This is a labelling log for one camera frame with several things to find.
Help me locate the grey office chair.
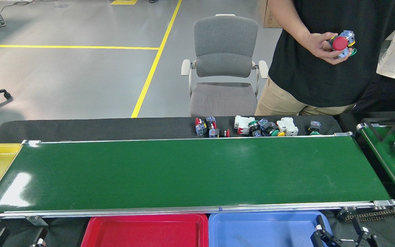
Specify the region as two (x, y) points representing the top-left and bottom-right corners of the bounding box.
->
(181, 14), (269, 118)

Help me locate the red plastic tray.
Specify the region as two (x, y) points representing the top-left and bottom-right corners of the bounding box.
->
(81, 213), (209, 247)

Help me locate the brown cardboard box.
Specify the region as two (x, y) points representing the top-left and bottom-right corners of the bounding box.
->
(259, 0), (283, 28)

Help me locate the long green conveyor belt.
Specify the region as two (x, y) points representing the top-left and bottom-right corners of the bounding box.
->
(0, 131), (395, 224)

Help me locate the green feeder conveyor belt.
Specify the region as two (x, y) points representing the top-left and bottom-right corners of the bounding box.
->
(356, 118), (395, 203)

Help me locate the blue plastic tray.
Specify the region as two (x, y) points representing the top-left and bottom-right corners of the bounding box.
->
(208, 210), (333, 247)

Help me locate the person's right hand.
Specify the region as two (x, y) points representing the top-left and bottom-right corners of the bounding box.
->
(302, 32), (354, 65)

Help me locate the conveyor drive chain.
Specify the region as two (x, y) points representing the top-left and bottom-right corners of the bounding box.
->
(337, 207), (395, 223)

